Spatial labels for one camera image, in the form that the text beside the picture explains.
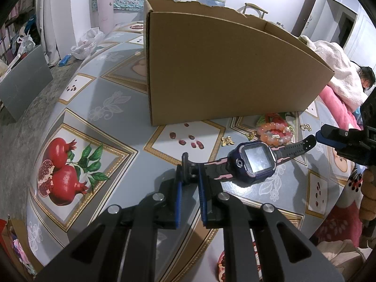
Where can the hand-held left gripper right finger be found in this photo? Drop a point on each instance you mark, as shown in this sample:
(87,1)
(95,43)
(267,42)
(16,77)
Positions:
(204,199)

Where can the wooden chair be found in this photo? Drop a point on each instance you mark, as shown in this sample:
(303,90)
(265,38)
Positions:
(255,7)

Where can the gold butterfly charm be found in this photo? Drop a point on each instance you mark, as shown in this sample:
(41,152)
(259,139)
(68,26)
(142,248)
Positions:
(227,141)

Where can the small open cardboard box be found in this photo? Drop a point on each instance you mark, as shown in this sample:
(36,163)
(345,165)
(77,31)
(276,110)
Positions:
(16,246)

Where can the white plastic bag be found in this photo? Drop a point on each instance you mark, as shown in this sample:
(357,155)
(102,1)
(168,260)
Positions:
(88,42)

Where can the pink rolled mat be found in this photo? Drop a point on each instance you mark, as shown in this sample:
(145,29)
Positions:
(105,8)

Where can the small gold pendant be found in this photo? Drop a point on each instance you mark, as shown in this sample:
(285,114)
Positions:
(251,136)

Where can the bag of clutter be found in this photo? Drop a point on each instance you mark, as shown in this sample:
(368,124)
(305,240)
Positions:
(25,43)

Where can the brown door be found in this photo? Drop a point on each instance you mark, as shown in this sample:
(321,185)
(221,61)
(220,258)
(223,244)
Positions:
(307,11)

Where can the purple pink smartwatch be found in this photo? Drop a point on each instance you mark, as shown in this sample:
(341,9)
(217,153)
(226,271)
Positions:
(255,158)

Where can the person's right hand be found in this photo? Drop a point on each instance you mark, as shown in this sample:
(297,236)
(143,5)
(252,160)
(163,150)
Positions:
(370,199)

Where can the beige jacket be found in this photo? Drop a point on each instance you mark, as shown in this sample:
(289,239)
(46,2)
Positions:
(343,255)

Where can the white fleece blanket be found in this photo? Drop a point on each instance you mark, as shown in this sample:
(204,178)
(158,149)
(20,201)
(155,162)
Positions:
(335,64)

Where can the brown cardboard box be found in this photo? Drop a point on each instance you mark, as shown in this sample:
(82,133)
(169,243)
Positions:
(220,64)

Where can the white curtain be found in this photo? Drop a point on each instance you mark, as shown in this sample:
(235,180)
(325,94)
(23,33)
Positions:
(51,20)

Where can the pink floral blanket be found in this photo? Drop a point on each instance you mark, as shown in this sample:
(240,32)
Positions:
(337,108)

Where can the grey board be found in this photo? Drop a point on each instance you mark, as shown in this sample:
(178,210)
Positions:
(25,79)

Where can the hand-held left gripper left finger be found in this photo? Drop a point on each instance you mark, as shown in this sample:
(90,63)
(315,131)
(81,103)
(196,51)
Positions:
(179,199)

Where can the white wardrobe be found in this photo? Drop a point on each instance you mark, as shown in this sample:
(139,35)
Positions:
(349,23)

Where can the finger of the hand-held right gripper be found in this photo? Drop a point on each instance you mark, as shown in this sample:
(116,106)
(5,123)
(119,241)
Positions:
(340,132)
(329,142)

